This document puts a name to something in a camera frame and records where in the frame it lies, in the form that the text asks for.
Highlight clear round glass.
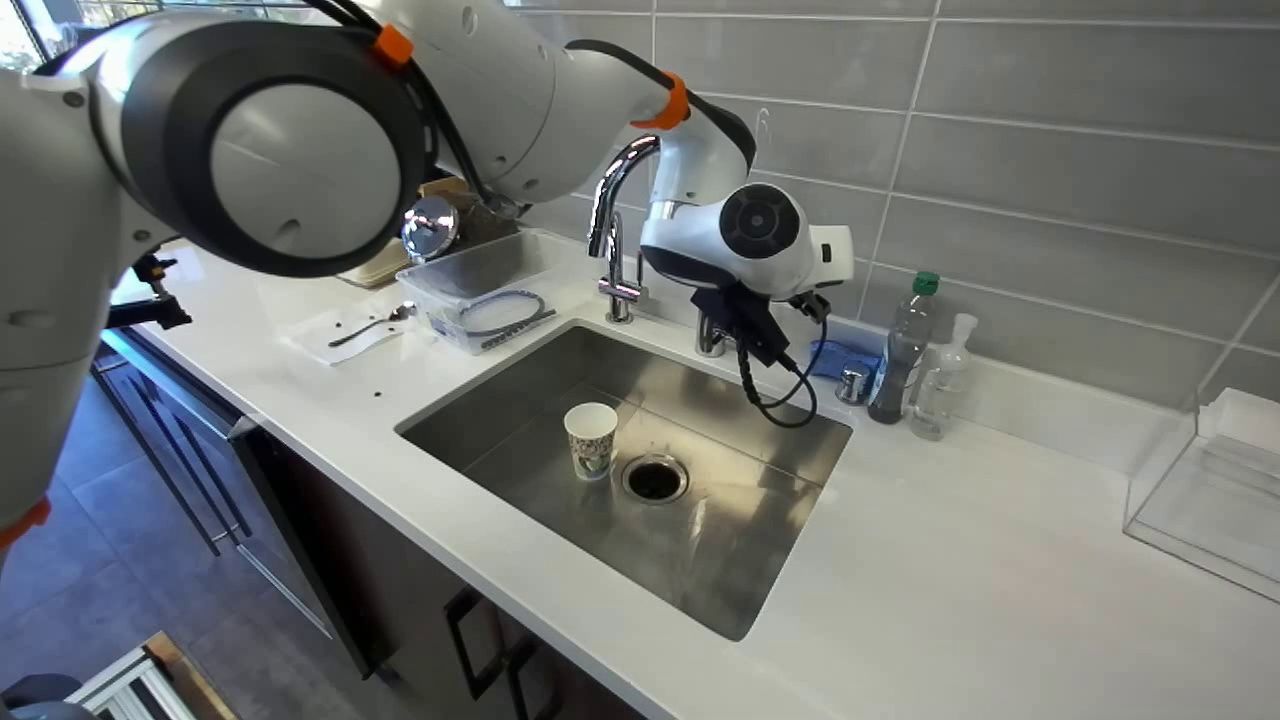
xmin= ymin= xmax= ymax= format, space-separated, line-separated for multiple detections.
xmin=399 ymin=195 xmax=463 ymax=264

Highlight grey coiled cable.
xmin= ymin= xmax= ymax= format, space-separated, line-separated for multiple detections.
xmin=454 ymin=289 xmax=557 ymax=351

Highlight clear plastic container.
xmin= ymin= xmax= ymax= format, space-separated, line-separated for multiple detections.
xmin=395 ymin=229 xmax=559 ymax=357

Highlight metal spoon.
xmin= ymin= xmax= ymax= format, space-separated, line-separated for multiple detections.
xmin=323 ymin=301 xmax=419 ymax=351

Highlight blue sponge holder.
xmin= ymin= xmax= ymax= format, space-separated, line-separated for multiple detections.
xmin=809 ymin=314 xmax=892 ymax=407

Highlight black clamp bar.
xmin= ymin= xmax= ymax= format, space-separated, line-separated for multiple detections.
xmin=104 ymin=245 xmax=200 ymax=335

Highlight white paper cup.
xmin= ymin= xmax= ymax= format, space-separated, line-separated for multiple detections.
xmin=559 ymin=398 xmax=624 ymax=488

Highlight orange cable tie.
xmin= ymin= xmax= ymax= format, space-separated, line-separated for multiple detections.
xmin=633 ymin=71 xmax=695 ymax=137
xmin=367 ymin=18 xmax=419 ymax=71

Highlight white paper napkin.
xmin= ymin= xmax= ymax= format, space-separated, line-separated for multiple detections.
xmin=284 ymin=307 xmax=404 ymax=370

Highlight black sink drain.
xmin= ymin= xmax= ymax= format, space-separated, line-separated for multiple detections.
xmin=618 ymin=451 xmax=691 ymax=509

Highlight stainless steel sink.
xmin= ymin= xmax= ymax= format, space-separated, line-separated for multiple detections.
xmin=393 ymin=319 xmax=854 ymax=642

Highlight black cabinet door handle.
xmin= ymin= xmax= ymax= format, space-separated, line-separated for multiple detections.
xmin=508 ymin=634 xmax=565 ymax=720

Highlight black wire frame stand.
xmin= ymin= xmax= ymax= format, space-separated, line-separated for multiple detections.
xmin=445 ymin=582 xmax=508 ymax=704

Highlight clear acrylic box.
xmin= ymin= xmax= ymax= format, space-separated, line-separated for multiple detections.
xmin=1121 ymin=385 xmax=1280 ymax=608

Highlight dark under-counter cabinet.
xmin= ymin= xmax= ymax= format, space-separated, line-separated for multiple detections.
xmin=92 ymin=323 xmax=642 ymax=720

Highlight clear dispenser bottle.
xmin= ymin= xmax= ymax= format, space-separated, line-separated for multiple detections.
xmin=909 ymin=312 xmax=982 ymax=442

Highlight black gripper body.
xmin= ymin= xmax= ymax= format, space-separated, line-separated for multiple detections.
xmin=687 ymin=279 xmax=799 ymax=381

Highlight green capped plastic bottle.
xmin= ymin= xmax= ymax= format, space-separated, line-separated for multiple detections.
xmin=869 ymin=269 xmax=944 ymax=426

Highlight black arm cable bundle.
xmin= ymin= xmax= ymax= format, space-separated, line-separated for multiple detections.
xmin=301 ymin=0 xmax=761 ymax=212

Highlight chrome tap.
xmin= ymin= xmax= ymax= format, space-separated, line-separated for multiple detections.
xmin=584 ymin=130 xmax=662 ymax=327

